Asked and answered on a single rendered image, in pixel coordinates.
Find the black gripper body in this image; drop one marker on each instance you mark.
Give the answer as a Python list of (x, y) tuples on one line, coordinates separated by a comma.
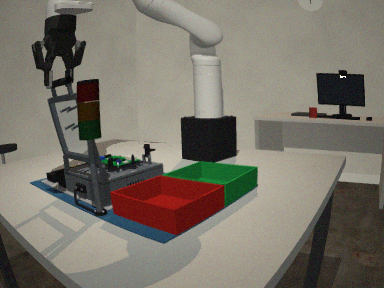
[(59, 27)]

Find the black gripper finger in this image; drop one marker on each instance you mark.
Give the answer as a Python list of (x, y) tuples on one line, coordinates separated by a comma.
[(49, 59), (69, 61)]

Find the red bin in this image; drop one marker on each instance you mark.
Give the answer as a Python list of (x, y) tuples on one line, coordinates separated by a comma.
[(138, 203)]

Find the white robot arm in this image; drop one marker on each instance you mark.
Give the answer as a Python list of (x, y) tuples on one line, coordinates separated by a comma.
[(208, 91)]

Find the green bin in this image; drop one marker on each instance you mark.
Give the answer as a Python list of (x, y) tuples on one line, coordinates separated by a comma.
[(236, 184)]

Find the green circuit board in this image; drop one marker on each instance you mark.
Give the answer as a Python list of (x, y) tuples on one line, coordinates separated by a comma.
[(115, 160)]

